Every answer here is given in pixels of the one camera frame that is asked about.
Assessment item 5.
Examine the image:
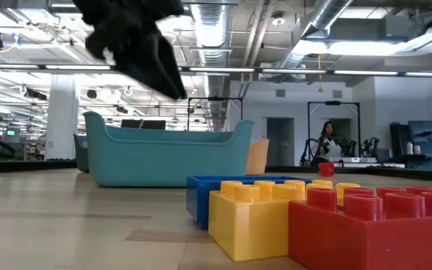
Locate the person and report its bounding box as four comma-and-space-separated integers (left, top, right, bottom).
313, 120, 345, 159

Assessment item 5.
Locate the dark office chair back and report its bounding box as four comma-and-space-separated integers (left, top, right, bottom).
120, 118, 167, 131

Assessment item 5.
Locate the yellow toy building block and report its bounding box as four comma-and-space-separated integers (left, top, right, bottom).
208, 180, 307, 263
305, 178, 362, 207

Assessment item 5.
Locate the slate blue plastic bin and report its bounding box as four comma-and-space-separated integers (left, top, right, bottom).
73, 133, 90, 173

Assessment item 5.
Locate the red toy building block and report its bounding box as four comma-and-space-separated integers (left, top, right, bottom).
319, 162, 336, 178
288, 186, 432, 270

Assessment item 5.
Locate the long LED light bar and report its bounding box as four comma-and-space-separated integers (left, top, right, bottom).
0, 62, 432, 78

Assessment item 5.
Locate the black rectangular stand frame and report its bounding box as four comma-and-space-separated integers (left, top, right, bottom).
187, 96, 244, 132
307, 100, 362, 162

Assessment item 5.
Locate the silver ceiling air duct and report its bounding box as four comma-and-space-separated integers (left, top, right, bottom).
268, 0, 354, 83
189, 0, 236, 132

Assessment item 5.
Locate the orange plastic bin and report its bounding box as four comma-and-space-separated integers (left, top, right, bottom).
245, 138, 271, 176

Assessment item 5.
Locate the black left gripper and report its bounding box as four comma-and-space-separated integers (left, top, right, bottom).
72, 0, 189, 101

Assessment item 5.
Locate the dark computer monitor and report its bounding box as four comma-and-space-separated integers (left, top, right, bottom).
406, 119, 432, 144

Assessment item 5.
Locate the white building pillar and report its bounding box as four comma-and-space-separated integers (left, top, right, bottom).
45, 74, 80, 161

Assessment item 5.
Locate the blue toy building block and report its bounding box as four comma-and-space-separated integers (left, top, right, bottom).
185, 175, 313, 232

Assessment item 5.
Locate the black aluminium table frame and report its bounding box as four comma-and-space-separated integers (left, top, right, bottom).
0, 159, 432, 184

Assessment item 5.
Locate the teal plastic bin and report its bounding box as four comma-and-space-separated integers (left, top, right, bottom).
83, 111, 254, 188

